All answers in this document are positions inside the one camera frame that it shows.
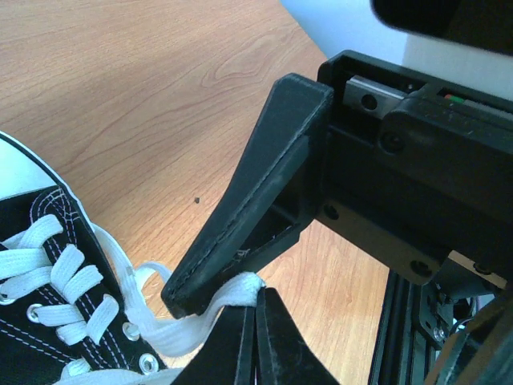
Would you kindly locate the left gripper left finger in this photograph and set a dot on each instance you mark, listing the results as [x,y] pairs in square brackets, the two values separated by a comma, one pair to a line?
[223,357]

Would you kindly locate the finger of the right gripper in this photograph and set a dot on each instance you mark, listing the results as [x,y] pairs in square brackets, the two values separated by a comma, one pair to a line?
[272,196]

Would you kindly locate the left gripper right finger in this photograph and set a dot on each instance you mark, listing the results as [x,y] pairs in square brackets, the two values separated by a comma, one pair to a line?
[282,355]

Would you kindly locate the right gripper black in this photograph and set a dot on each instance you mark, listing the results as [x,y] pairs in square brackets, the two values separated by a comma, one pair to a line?
[417,168]

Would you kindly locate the white shoelace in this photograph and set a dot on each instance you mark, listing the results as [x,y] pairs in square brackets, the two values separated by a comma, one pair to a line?
[170,337]

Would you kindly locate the black white canvas sneaker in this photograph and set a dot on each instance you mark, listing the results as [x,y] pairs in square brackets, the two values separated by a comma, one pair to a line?
[62,311]

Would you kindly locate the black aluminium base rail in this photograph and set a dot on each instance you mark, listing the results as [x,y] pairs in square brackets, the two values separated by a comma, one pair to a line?
[418,343]

